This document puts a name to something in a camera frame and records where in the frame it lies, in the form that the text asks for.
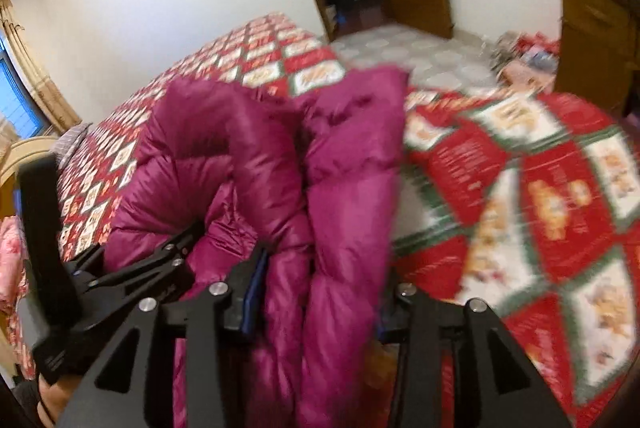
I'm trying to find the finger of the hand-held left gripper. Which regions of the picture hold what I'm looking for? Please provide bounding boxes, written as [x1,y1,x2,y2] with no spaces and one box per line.
[80,258,196,324]
[67,222,207,279]

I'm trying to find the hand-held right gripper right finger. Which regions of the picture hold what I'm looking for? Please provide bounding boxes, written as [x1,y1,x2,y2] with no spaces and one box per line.
[375,283,571,428]

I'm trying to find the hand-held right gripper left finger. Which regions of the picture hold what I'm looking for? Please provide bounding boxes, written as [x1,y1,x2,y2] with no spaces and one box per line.
[57,248,271,428]

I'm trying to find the magenta down jacket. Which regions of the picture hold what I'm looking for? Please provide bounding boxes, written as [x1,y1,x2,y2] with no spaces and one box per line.
[102,65,411,428]

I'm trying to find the pile of clothes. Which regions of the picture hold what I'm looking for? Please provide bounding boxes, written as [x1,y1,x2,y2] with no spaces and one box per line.
[492,30,561,93]

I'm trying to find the person's left hand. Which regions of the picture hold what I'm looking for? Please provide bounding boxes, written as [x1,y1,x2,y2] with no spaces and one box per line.
[37,378,77,428]

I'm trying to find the pink floral quilt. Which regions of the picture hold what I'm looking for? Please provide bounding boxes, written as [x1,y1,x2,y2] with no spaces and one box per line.
[0,215,36,379]

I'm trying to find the cream wooden headboard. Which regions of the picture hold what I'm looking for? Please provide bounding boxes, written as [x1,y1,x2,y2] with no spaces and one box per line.
[0,137,58,219]

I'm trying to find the striped pillow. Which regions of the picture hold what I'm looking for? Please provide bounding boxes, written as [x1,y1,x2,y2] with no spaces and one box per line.
[52,123,93,169]

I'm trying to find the window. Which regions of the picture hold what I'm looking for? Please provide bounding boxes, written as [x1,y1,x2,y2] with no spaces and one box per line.
[0,58,48,139]

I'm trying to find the beige floral curtain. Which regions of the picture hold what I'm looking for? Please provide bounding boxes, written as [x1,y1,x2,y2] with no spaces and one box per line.
[0,0,81,133]

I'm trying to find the red checkered printed bedspread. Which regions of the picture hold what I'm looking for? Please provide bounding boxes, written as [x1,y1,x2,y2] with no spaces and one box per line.
[20,12,640,424]

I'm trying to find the brown wooden cabinet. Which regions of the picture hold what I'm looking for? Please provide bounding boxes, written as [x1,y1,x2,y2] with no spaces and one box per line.
[552,0,636,116]

